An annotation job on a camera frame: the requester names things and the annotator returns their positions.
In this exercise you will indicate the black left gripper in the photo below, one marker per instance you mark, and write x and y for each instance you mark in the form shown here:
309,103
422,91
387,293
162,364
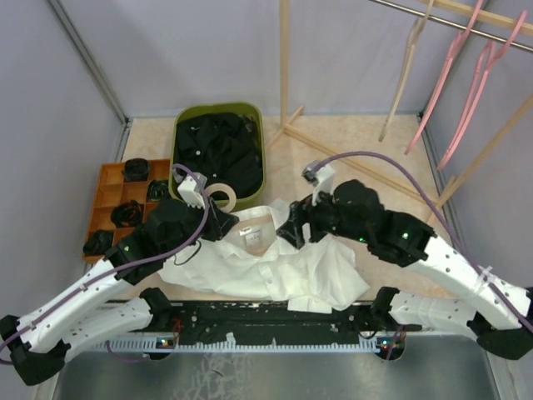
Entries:
219,222

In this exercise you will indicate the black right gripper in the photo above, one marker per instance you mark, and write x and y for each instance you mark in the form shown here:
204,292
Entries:
301,212

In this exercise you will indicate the cream white garment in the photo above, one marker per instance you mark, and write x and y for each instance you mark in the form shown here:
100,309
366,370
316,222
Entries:
252,262

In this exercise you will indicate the black garment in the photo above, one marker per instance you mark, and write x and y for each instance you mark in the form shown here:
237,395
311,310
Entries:
222,147

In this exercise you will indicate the pink hanger with plaid shirt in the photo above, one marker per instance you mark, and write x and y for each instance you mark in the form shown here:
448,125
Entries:
456,45

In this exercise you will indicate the pink plastic hanger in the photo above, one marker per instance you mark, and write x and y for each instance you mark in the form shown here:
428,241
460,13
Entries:
489,56

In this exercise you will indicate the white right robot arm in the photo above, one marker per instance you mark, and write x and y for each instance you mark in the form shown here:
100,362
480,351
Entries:
494,314

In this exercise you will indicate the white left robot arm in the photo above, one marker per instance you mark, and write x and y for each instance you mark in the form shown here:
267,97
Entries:
42,342

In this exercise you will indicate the green plastic basket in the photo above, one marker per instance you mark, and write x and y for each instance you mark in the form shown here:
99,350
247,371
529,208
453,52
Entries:
240,108

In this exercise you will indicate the black rolled belt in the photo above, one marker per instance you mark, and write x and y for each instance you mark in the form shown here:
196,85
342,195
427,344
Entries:
98,242
127,215

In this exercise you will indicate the orange compartment tray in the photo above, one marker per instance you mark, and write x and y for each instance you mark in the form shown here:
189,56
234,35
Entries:
113,191

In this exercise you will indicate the black rolled belt front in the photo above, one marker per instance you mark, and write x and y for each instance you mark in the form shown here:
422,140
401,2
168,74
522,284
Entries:
98,242

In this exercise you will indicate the metal hanging rod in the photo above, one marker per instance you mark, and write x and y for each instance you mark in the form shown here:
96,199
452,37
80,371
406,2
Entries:
484,17

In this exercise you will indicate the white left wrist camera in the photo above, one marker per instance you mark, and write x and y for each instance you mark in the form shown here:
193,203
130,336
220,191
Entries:
190,190

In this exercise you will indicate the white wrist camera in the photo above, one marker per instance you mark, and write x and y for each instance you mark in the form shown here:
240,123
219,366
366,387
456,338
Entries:
190,190
321,177

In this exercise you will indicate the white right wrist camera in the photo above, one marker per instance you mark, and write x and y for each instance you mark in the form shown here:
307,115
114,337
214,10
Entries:
321,177

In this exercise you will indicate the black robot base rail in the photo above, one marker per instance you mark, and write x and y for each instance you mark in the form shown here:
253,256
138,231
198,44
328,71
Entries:
264,323

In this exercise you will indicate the wooden rack frame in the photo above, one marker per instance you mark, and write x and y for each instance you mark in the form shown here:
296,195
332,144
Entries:
286,127

